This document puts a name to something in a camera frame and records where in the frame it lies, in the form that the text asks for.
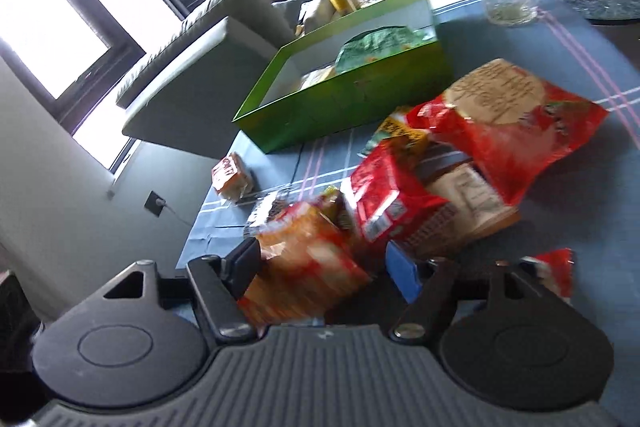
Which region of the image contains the orange red snack packet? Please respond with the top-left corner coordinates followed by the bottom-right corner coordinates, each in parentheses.
top-left (239, 186), bottom-right (371, 327)

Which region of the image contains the brown bread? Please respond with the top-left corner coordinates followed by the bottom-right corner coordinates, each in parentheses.
top-left (243, 187), bottom-right (290, 239)

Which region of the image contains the small orange cake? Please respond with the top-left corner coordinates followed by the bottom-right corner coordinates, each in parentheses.
top-left (212, 152), bottom-right (254, 202)

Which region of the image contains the green snack bag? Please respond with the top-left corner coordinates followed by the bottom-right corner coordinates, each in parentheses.
top-left (334, 26), bottom-right (436, 74)

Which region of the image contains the red noodle packet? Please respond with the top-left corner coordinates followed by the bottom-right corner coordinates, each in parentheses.
top-left (344, 138), bottom-right (520, 259)

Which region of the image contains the red yellow snack bag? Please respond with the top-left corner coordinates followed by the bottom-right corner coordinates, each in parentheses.
top-left (358, 106), bottom-right (431, 168)

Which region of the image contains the small red snack packet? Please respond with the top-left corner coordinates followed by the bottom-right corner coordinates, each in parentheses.
top-left (518, 248), bottom-right (574, 305)

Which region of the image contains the green cardboard box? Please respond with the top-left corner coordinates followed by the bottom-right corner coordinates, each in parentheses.
top-left (233, 0), bottom-right (454, 153)

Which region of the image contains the grey sofa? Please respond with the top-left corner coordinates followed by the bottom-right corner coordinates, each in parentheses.
top-left (116, 0), bottom-right (302, 158)

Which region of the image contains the large red snack bag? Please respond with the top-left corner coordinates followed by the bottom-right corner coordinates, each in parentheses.
top-left (407, 58), bottom-right (608, 206)

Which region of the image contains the blue tablecloth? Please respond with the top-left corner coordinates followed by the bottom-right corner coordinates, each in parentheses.
top-left (176, 0), bottom-right (639, 426)

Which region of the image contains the black window frame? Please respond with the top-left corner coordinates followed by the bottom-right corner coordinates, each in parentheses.
top-left (1, 0), bottom-right (203, 172)

